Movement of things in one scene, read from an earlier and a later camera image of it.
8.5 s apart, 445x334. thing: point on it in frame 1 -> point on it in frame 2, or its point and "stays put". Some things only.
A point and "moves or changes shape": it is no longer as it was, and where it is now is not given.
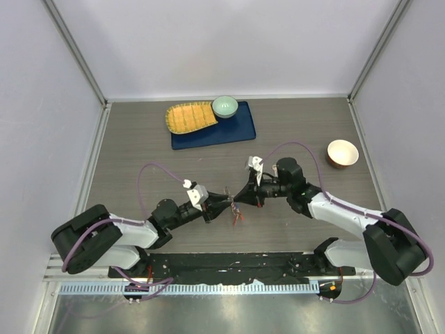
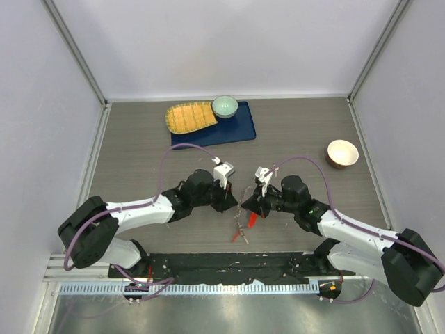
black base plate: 233,268 stays put
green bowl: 224,106 stays put
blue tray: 239,127 stays put
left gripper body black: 203,212 -> 218,195
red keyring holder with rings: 236,211 moves or changes shape
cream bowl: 341,154 stays put
